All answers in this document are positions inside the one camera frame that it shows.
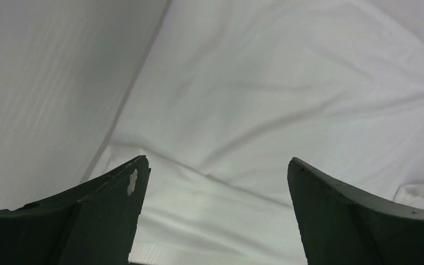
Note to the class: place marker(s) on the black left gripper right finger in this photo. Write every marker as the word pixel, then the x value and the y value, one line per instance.
pixel 342 224

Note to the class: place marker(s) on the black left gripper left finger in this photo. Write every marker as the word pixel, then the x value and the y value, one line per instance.
pixel 92 223

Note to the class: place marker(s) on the white printed t shirt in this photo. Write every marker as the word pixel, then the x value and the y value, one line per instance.
pixel 231 91

